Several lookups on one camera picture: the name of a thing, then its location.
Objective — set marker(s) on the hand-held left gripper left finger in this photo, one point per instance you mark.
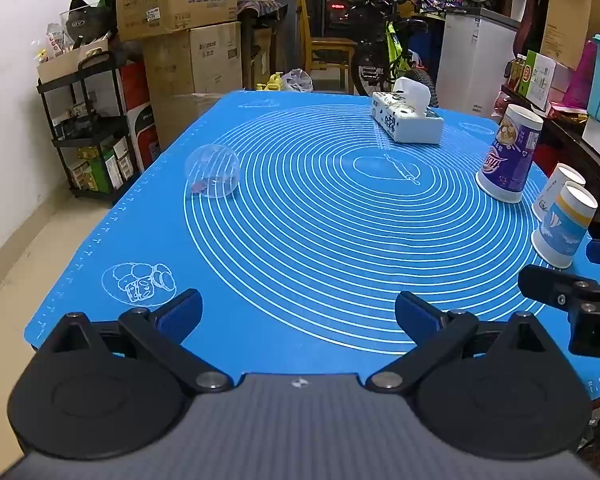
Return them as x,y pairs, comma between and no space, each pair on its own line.
180,312

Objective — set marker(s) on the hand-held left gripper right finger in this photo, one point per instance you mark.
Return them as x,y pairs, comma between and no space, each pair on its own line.
420,315

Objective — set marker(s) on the clear plastic cup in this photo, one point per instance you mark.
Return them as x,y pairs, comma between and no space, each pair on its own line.
212,170

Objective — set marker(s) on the blue and white paper cup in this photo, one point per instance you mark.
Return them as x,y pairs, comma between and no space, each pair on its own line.
562,230

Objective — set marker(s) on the plain white paper cup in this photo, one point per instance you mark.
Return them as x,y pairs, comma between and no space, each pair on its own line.
554,185

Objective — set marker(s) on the purple paper cup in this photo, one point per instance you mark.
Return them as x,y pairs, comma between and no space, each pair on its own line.
510,160

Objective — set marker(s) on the dark wooden side table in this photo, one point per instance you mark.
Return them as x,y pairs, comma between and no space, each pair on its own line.
580,150

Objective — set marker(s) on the blue silicone baking mat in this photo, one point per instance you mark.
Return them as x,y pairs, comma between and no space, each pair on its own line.
305,260

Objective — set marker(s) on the pink shopping bag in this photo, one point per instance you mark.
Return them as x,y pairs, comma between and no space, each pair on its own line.
582,77

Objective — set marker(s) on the green and white carton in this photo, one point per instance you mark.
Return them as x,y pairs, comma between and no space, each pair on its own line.
537,77

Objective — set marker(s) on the white patterned tissue box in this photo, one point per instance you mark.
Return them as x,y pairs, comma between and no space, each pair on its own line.
410,122

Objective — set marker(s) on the black rolling shelf cart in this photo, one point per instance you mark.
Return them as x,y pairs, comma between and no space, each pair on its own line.
100,135

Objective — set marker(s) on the red and white box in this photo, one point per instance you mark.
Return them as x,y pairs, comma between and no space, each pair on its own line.
142,120

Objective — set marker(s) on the drink bottle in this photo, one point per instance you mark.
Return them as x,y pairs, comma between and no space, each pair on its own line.
516,72

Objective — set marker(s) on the white chest freezer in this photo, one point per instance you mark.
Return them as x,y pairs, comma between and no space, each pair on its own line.
472,60

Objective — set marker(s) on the tall flat cardboard box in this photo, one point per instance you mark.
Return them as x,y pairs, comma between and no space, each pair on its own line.
565,20

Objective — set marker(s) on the yellow plastic toy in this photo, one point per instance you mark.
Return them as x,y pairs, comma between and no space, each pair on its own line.
271,82

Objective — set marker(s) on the large brown cardboard box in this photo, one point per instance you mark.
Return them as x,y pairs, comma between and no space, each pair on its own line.
200,65

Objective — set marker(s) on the crumpled plastic bag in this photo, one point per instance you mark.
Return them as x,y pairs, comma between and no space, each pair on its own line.
297,80

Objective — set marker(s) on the black and green bicycle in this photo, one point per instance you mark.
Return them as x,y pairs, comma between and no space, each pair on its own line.
390,50

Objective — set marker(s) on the open cardboard tray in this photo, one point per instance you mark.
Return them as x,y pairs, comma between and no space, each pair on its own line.
70,62

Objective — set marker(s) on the wooden chair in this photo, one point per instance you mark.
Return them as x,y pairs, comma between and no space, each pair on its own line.
325,45

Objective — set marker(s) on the printed cardboard box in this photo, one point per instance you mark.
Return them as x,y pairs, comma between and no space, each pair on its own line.
175,5

